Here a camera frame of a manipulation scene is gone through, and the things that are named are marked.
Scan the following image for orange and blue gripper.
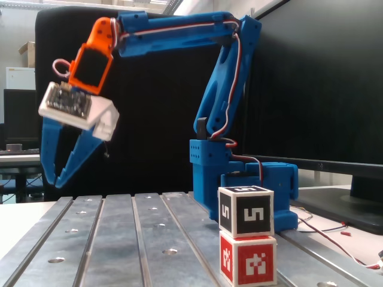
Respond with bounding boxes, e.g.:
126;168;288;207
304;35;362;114
41;17;123;189

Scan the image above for black marker cube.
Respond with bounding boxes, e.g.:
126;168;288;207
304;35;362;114
218;185;275;239

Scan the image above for red marker cube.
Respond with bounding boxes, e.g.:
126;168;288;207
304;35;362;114
220;232;278;285

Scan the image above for white background desk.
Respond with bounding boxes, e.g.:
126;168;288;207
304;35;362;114
0;154;42;198

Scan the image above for small black background monitor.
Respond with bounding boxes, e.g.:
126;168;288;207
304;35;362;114
3;88;39;141

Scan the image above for white cabinet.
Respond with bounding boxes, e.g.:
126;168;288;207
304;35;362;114
5;67;37;90

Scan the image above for cardboard box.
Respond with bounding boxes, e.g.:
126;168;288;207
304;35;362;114
17;41;37;68

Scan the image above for aluminium slotted plate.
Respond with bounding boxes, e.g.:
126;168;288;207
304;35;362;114
0;192;383;287

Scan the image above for ceiling light fixture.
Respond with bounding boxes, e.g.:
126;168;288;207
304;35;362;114
163;0;184;15

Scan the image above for black Dell monitor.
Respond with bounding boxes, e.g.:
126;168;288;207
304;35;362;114
244;0;383;236

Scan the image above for looped pink gripper cable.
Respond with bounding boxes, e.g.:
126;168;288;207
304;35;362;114
52;59;74;75

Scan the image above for red white arm servo cable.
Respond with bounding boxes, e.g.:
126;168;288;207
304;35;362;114
110;16;265;188

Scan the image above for loose red white wires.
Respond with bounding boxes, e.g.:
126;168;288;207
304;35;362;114
291;206;383;270

